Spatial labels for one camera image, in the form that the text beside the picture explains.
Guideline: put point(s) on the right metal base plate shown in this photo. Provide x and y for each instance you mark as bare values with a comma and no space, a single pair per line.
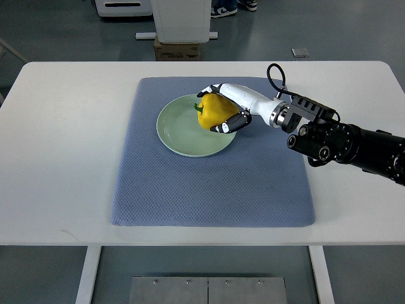
246,290

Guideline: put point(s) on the grey frame at left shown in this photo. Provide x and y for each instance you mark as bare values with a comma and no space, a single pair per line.
5,47

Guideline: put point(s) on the right white table leg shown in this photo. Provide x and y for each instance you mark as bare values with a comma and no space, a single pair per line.
321,275

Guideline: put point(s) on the blue quilted mat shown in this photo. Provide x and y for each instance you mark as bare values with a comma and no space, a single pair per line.
256,181

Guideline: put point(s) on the grey floor outlet plate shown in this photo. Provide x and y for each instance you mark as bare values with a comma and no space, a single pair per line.
300,52

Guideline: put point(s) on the white machine with slot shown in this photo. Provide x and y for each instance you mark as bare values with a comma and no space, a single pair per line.
122,8

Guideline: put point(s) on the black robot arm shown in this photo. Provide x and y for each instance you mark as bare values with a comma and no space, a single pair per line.
315,134

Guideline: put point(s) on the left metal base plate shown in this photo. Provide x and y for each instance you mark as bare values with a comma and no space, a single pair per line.
169,290

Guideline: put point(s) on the yellow bell pepper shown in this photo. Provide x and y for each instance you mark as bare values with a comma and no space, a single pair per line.
213,110

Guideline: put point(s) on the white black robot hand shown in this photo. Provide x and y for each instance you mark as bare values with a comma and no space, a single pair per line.
250,103

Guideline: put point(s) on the blue white sneaker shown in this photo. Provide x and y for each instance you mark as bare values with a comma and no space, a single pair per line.
250,5
224,8

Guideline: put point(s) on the light green plate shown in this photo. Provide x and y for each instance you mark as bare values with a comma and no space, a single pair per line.
179,130

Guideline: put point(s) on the brown cardboard box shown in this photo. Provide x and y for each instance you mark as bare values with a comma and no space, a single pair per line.
176,52

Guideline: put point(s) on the left white table leg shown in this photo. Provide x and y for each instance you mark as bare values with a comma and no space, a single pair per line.
88,276

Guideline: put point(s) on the metal base plate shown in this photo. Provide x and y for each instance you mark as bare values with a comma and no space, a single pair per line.
169,290
246,290

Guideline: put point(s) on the white table leg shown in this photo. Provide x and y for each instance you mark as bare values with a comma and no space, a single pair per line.
88,276
321,275

